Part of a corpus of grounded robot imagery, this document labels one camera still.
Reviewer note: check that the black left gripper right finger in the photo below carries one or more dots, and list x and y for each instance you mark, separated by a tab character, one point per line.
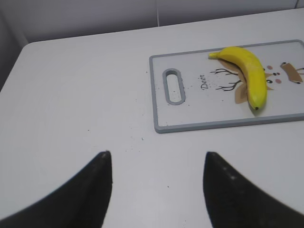
232	201

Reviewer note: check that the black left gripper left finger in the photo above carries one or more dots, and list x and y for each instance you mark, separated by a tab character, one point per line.
81	202

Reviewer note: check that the yellow plastic banana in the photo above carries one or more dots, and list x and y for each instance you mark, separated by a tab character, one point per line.
252	70

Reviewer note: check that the grey-rimmed deer cutting board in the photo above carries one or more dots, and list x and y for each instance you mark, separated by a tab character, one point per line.
192	92

